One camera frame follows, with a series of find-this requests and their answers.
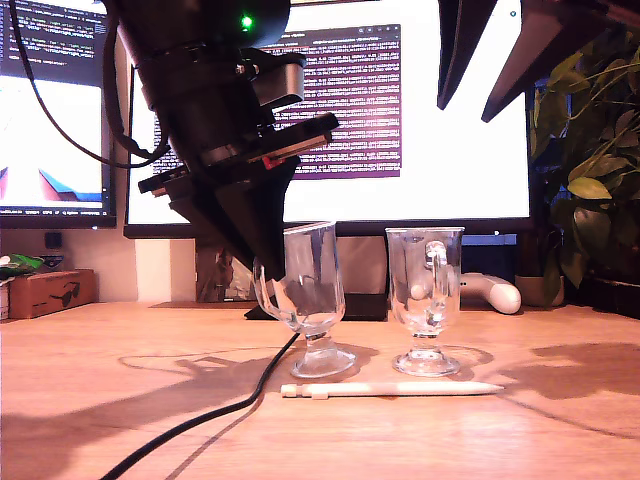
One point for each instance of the dark box with blue top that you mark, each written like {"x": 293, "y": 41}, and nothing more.
{"x": 490, "y": 239}

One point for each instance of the green and white packet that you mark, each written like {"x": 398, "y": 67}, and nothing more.
{"x": 22, "y": 262}

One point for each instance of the small footed glass cup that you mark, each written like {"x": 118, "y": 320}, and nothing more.
{"x": 320, "y": 300}
{"x": 425, "y": 280}

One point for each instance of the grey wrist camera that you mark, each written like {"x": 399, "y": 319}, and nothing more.
{"x": 285, "y": 80}

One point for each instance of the white box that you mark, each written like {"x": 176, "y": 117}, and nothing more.
{"x": 4, "y": 302}

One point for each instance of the beige plant pot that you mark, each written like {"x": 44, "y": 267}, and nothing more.
{"x": 535, "y": 292}

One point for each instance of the white pen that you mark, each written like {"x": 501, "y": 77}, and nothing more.
{"x": 390, "y": 389}

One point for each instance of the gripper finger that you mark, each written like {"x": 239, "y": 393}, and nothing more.
{"x": 550, "y": 45}
{"x": 460, "y": 40}

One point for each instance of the smaller black monitor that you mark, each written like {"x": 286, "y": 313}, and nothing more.
{"x": 60, "y": 125}

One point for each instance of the green leafy houseplant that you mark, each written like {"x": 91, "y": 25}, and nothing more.
{"x": 587, "y": 189}

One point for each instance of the white game controller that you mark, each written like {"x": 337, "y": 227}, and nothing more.
{"x": 500, "y": 295}

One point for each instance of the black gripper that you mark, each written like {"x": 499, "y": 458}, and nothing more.
{"x": 215, "y": 130}

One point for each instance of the black low box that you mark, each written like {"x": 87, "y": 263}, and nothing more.
{"x": 610, "y": 300}

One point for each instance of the brown cardboard box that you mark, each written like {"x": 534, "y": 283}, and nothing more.
{"x": 50, "y": 295}

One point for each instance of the small black wall plug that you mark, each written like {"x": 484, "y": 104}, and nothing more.
{"x": 53, "y": 240}

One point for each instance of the large black Huawei monitor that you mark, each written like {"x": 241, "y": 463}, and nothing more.
{"x": 450, "y": 190}

